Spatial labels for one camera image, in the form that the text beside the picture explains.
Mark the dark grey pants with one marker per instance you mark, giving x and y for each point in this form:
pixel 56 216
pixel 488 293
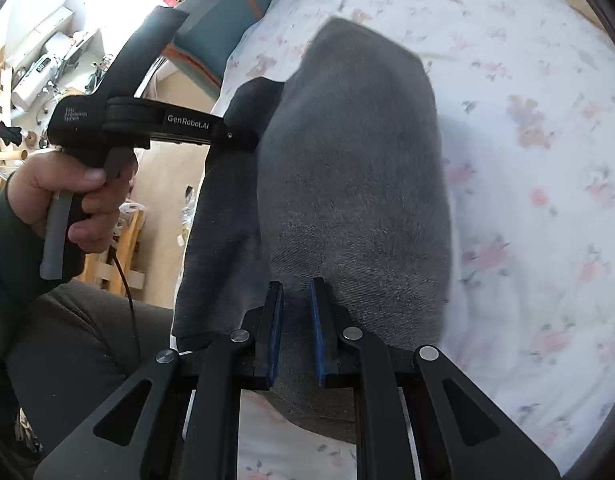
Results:
pixel 357 185

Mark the white appliance with display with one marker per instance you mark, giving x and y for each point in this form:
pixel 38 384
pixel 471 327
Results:
pixel 37 80

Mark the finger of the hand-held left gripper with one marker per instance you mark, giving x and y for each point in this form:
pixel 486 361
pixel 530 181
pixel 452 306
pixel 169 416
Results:
pixel 237 137

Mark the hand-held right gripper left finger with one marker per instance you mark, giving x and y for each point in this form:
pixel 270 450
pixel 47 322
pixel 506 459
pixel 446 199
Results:
pixel 275 332

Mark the person's leg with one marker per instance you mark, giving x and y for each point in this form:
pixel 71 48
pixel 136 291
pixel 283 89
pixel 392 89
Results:
pixel 77 350

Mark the person's left forearm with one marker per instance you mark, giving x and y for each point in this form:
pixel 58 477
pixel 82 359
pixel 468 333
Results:
pixel 12 270

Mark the wooden furniture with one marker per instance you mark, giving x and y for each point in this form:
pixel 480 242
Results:
pixel 122 250

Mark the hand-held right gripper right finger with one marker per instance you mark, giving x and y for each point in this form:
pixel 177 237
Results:
pixel 317 332

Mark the person's left hand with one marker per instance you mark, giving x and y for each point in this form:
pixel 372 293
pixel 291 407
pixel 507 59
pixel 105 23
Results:
pixel 52 172

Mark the teal padded bed board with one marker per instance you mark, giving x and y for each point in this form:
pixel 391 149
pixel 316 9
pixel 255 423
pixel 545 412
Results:
pixel 222 15

